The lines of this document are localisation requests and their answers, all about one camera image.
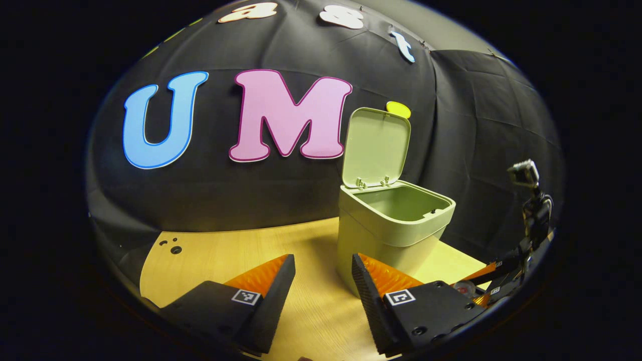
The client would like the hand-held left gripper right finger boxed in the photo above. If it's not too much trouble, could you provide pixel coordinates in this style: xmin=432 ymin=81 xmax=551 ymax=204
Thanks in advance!
xmin=351 ymin=253 xmax=487 ymax=357

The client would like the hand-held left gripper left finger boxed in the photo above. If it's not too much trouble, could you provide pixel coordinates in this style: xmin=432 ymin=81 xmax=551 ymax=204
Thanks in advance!
xmin=160 ymin=253 xmax=296 ymax=357

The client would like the green desktop garbage bin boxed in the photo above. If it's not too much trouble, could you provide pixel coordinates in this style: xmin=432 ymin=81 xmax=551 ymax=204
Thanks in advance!
xmin=336 ymin=107 xmax=457 ymax=297

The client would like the wooden desktop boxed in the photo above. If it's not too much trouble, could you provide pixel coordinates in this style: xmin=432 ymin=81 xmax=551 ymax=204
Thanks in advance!
xmin=139 ymin=217 xmax=495 ymax=361

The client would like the black backdrop cloth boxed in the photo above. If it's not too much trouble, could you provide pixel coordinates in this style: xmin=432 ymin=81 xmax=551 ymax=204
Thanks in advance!
xmin=85 ymin=0 xmax=565 ymax=281

